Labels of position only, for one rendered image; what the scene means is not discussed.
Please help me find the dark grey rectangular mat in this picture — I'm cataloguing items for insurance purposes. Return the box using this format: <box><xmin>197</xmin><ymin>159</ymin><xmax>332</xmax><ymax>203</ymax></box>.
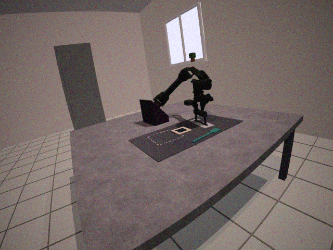
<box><xmin>129</xmin><ymin>114</ymin><xmax>243</xmax><ymax>162</ymax></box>

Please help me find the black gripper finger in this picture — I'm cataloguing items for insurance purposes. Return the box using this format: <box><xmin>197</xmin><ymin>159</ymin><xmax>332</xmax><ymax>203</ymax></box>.
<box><xmin>192</xmin><ymin>104</ymin><xmax>198</xmax><ymax>114</ymax></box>
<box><xmin>200</xmin><ymin>102</ymin><xmax>207</xmax><ymax>110</ymax></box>

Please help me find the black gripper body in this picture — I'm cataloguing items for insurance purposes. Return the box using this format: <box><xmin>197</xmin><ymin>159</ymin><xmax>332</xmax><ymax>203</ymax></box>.
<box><xmin>184</xmin><ymin>90</ymin><xmax>213</xmax><ymax>106</ymax></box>

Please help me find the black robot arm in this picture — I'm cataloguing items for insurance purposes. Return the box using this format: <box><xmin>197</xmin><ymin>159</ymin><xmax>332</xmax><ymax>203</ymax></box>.
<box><xmin>153</xmin><ymin>67</ymin><xmax>212</xmax><ymax>108</ymax></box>

